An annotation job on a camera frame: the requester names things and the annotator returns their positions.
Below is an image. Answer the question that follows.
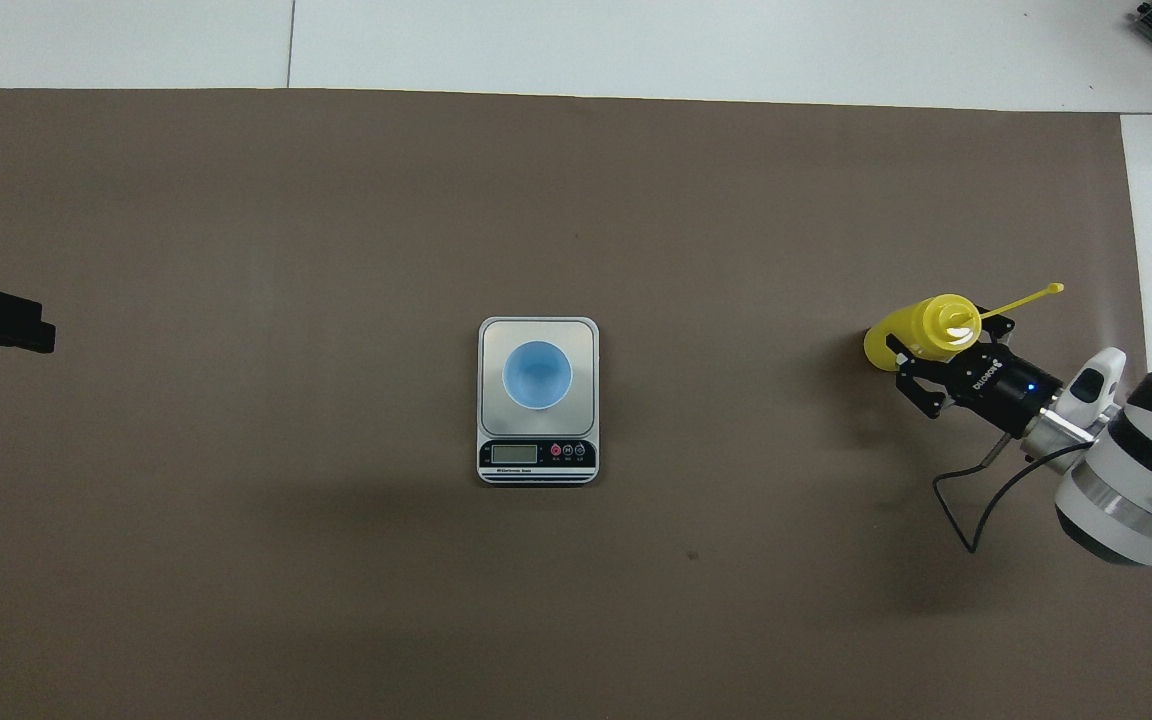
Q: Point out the silver digital kitchen scale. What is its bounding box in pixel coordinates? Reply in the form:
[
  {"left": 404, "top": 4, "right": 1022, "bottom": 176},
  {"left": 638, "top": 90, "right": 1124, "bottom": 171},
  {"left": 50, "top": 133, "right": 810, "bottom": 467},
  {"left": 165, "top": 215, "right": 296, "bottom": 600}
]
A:
[{"left": 477, "top": 317, "right": 600, "bottom": 487}]

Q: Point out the light blue paper cup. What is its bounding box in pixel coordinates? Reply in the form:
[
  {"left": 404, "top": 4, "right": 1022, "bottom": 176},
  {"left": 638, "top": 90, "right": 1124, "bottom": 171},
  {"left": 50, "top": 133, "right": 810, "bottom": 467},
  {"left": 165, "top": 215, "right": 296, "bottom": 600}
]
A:
[{"left": 502, "top": 340, "right": 574, "bottom": 412}]

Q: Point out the brown paper table mat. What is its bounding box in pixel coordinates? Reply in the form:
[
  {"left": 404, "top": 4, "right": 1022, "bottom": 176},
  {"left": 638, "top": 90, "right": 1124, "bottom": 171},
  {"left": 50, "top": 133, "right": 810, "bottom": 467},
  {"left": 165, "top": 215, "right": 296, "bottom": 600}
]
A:
[{"left": 0, "top": 88, "right": 1152, "bottom": 720}]

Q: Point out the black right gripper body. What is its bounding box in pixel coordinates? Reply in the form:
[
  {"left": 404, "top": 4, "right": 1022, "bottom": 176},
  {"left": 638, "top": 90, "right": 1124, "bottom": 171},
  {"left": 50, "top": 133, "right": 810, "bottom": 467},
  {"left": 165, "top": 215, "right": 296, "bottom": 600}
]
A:
[{"left": 941, "top": 340, "right": 1065, "bottom": 436}]

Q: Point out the yellow squeeze bottle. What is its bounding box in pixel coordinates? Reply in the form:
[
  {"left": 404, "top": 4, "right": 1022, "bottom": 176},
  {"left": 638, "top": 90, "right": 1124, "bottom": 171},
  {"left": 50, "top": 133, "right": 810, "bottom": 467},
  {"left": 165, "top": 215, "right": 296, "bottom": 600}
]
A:
[{"left": 863, "top": 284, "right": 1066, "bottom": 373}]

